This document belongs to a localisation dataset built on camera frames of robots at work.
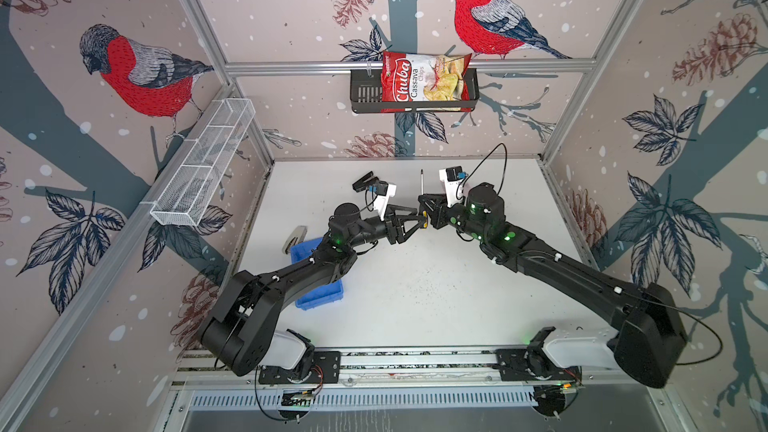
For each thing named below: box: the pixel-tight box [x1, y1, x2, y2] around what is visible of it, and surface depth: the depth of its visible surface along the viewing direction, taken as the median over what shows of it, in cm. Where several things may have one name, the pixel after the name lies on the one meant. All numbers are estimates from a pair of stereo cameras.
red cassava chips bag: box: [381, 51, 472, 103], surface depth 90 cm
